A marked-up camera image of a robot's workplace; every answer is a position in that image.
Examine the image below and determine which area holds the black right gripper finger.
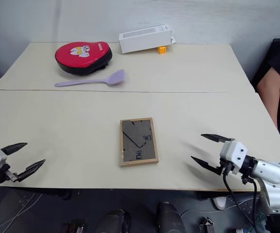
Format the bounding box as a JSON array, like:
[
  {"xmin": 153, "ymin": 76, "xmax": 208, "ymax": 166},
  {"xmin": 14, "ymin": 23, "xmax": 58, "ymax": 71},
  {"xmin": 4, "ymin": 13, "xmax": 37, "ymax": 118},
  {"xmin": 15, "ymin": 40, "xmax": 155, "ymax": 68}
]
[
  {"xmin": 200, "ymin": 133, "xmax": 236, "ymax": 144},
  {"xmin": 190, "ymin": 155, "xmax": 222, "ymax": 175}
]

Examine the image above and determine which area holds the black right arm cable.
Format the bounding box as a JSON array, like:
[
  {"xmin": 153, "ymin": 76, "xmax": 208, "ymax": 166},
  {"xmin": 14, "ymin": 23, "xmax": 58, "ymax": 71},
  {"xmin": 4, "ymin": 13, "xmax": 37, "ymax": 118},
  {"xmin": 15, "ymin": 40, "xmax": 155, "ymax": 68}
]
[{"xmin": 223, "ymin": 166, "xmax": 261, "ymax": 229}]

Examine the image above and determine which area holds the purple silicone spatula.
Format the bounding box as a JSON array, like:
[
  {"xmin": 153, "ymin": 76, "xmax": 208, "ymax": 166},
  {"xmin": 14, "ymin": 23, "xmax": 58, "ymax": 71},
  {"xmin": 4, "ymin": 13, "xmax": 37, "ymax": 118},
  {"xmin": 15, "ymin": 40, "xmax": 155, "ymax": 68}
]
[{"xmin": 54, "ymin": 68, "xmax": 127, "ymax": 88}]

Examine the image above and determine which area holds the dark rounded shape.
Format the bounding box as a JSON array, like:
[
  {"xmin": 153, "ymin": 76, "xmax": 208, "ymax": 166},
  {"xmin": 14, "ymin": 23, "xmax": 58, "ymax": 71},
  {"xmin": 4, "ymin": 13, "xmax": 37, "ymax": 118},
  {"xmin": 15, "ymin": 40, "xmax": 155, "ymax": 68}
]
[
  {"xmin": 156, "ymin": 201, "xmax": 186, "ymax": 233},
  {"xmin": 96, "ymin": 209, "xmax": 132, "ymax": 233}
]

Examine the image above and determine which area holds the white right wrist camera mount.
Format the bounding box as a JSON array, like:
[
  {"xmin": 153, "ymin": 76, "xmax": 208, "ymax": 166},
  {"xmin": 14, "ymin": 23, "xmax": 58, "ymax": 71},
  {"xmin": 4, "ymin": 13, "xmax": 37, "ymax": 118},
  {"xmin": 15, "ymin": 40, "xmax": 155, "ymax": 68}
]
[{"xmin": 219, "ymin": 140, "xmax": 248, "ymax": 175}]

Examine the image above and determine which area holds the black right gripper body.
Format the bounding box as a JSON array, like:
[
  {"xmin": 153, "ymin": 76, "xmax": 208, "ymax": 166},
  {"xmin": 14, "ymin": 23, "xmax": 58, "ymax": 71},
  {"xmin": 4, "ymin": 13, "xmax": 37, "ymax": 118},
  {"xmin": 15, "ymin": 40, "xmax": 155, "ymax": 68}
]
[{"xmin": 216, "ymin": 157, "xmax": 236, "ymax": 176}]

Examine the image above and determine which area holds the white grey floor object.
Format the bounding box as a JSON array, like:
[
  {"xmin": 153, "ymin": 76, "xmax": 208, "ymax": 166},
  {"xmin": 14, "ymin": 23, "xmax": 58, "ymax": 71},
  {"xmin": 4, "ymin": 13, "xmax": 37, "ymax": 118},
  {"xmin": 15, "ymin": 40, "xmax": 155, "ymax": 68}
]
[{"xmin": 213, "ymin": 196, "xmax": 228, "ymax": 211}]

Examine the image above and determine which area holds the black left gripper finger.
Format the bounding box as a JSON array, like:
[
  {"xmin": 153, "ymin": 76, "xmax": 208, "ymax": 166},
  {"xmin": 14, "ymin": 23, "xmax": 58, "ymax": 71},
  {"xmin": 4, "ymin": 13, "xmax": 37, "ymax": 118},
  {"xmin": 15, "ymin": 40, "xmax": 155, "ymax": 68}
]
[
  {"xmin": 0, "ymin": 142, "xmax": 29, "ymax": 156},
  {"xmin": 16, "ymin": 159, "xmax": 46, "ymax": 183}
]

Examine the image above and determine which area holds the red black boxing pad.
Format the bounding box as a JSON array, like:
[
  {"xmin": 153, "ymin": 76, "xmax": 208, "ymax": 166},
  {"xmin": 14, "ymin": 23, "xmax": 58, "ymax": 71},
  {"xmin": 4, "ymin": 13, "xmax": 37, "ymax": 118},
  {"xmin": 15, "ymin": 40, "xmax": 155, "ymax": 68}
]
[{"xmin": 54, "ymin": 41, "xmax": 113, "ymax": 76}]

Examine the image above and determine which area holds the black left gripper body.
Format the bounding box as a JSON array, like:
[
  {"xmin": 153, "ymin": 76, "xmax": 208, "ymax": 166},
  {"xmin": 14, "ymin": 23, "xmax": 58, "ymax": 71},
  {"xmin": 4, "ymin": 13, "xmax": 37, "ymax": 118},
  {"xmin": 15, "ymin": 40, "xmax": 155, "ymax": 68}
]
[{"xmin": 0, "ymin": 163, "xmax": 19, "ymax": 184}]

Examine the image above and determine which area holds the white cardboard box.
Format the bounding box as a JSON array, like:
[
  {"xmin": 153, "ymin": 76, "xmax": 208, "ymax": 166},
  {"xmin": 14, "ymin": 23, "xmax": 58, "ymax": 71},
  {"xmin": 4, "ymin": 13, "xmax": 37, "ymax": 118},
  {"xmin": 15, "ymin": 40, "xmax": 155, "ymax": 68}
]
[{"xmin": 118, "ymin": 23, "xmax": 176, "ymax": 55}]

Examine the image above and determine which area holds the wooden picture frame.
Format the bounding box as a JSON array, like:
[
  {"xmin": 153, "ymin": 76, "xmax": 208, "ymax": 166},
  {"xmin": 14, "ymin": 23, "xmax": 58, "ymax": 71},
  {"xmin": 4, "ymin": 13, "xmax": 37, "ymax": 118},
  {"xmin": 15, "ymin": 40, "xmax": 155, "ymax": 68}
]
[{"xmin": 119, "ymin": 117, "xmax": 160, "ymax": 168}]

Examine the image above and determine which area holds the thin white floor cable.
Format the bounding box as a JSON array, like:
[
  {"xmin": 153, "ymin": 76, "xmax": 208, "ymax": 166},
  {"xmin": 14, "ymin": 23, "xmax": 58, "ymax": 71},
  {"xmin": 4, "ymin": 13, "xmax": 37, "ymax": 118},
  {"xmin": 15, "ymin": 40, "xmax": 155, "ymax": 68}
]
[{"xmin": 0, "ymin": 191, "xmax": 42, "ymax": 233}]

